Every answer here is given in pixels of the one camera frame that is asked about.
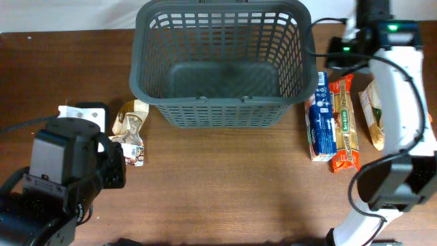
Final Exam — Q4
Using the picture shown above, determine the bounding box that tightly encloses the beige brown snack pouch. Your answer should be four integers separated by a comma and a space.
109, 100, 150, 167

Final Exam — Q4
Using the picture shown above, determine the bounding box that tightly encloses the tan orange snack pouch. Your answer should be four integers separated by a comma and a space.
358, 80, 385, 150

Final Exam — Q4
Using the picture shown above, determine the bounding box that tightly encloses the blue rectangular food box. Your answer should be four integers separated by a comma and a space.
305, 72, 337, 162

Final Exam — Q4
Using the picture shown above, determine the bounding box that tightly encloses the red orange pasta packet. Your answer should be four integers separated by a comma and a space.
329, 74, 361, 174

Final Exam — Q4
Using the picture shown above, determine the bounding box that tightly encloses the grey plastic shopping basket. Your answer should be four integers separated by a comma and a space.
129, 1, 318, 128

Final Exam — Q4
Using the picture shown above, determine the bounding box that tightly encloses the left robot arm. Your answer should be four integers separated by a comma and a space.
1, 102, 126, 245

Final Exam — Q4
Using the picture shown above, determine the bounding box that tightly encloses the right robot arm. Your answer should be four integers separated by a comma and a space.
325, 0, 436, 245

